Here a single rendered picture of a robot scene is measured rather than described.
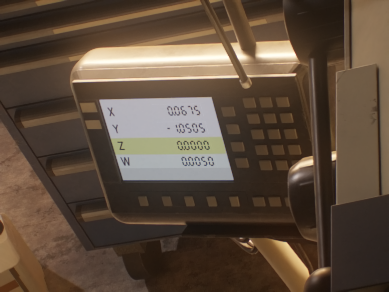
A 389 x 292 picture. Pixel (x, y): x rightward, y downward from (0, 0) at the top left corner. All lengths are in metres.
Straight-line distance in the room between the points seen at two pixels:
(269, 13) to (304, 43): 1.75
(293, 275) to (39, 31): 0.96
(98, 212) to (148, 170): 1.28
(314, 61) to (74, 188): 2.21
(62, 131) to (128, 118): 1.18
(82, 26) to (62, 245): 0.90
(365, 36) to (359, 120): 0.09
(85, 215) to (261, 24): 0.65
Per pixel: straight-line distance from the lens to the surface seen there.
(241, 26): 2.20
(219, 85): 2.20
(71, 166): 3.50
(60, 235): 4.03
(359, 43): 1.30
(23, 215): 4.12
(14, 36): 3.27
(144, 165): 2.32
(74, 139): 3.48
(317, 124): 1.37
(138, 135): 2.30
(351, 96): 1.24
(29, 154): 3.53
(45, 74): 3.36
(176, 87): 2.23
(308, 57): 1.41
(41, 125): 3.46
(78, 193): 3.60
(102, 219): 3.61
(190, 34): 3.20
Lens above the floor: 2.74
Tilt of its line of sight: 43 degrees down
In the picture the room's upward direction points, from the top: 29 degrees counter-clockwise
